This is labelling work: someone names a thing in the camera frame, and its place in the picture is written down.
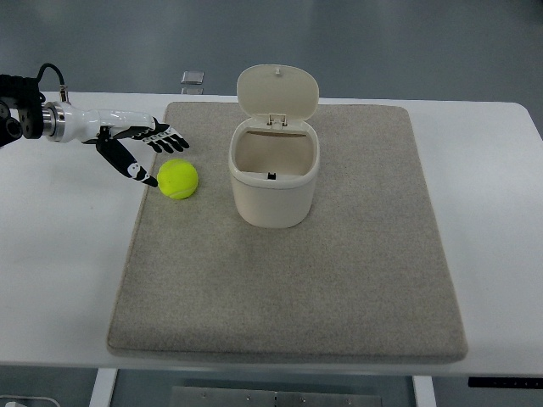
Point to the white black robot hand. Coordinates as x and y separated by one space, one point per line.
105 129

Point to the yellow tennis ball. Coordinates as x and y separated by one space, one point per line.
177 179

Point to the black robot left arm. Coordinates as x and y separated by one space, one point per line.
24 111

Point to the cream lidded plastic box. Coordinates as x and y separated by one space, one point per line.
274 155

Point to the lower metal floor plate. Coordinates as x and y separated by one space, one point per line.
192 90

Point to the metal floor plate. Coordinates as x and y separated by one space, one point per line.
192 90
192 77

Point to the upper metal floor plate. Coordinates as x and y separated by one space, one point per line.
192 77

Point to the white left table leg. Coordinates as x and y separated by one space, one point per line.
103 388

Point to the white table leg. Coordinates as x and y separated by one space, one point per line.
103 388
424 391

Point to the white object on floor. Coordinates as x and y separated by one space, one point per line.
28 401

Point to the grey felt mat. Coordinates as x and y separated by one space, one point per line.
363 278

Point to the white right table leg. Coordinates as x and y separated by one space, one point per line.
424 391

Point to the black table control panel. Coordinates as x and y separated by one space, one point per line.
506 382

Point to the grey metal base plate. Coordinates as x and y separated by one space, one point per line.
214 396

